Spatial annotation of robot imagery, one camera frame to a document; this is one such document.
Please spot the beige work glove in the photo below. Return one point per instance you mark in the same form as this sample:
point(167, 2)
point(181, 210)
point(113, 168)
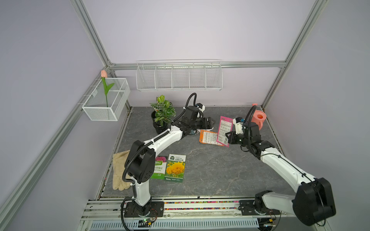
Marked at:
point(118, 162)

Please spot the white mesh basket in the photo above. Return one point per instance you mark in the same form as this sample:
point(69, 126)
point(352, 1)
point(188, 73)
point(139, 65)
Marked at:
point(95, 104)

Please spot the orange seed packet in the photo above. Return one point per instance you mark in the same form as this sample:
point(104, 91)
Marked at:
point(208, 137)

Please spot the aluminium front rail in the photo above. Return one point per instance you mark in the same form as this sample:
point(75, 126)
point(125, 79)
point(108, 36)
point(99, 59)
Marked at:
point(188, 214)

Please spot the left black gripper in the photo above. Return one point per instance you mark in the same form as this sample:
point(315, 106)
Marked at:
point(209, 126)

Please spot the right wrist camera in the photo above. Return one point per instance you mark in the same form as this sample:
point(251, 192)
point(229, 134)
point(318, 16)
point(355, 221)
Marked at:
point(238, 123)

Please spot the purple flowers seed packet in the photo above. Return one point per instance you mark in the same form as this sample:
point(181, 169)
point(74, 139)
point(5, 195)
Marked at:
point(193, 132)

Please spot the white wire wall shelf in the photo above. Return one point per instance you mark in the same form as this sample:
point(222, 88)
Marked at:
point(196, 74)

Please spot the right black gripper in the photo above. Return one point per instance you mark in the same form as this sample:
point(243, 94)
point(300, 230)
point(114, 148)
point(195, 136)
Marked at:
point(231, 137)

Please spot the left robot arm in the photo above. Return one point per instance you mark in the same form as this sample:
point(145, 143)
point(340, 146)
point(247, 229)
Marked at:
point(140, 163)

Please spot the marigold seed packet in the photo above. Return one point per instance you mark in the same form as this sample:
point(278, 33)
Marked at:
point(175, 168)

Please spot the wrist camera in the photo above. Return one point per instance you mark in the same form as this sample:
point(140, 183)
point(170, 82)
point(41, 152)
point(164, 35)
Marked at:
point(238, 123)
point(201, 107)

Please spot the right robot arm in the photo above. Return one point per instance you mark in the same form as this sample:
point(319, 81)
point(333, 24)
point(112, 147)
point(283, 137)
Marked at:
point(313, 200)

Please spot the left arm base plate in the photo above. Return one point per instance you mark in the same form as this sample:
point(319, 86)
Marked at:
point(144, 209)

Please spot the potted green plant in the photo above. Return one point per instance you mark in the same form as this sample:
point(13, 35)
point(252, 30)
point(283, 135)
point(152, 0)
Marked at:
point(162, 114)

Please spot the pink bordered seed packet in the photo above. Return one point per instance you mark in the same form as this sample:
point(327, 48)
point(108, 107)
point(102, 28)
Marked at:
point(225, 126)

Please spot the green seed packet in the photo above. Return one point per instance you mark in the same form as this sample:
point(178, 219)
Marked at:
point(160, 168)

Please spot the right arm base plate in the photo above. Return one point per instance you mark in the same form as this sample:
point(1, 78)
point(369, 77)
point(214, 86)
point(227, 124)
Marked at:
point(248, 208)

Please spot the pink watering can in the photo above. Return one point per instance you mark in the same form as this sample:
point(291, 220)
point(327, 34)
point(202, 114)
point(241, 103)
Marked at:
point(258, 117)

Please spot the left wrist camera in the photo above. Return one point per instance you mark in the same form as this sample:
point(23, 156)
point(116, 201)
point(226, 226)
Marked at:
point(201, 107)

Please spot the artificial pink tulip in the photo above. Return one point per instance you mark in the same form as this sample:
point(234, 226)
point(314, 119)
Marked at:
point(106, 86)

